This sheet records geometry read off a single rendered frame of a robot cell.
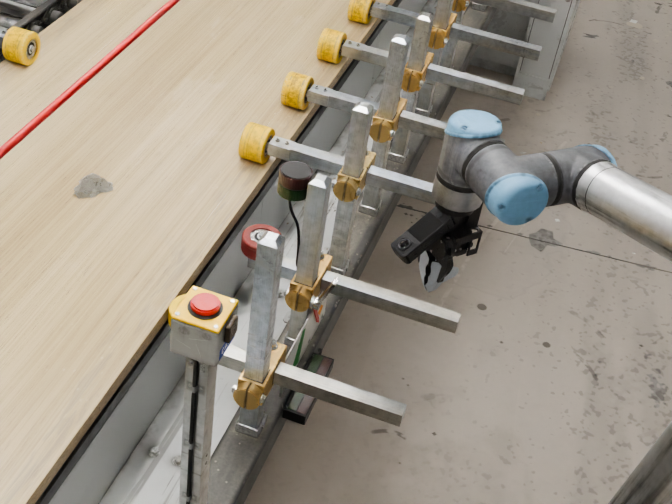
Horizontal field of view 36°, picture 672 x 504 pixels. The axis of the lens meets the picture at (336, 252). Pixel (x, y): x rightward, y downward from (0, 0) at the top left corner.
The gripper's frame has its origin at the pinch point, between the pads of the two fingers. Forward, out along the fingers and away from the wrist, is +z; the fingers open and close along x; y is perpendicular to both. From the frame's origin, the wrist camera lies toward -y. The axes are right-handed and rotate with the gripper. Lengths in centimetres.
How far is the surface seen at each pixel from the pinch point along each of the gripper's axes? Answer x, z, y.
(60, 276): 32, 3, -59
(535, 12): 82, -2, 95
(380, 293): 7.9, 6.9, -3.9
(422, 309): 0.7, 6.9, 1.2
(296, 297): 13.8, 7.2, -19.5
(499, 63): 185, 88, 190
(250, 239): 27.4, 2.2, -22.7
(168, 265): 27.1, 2.8, -40.2
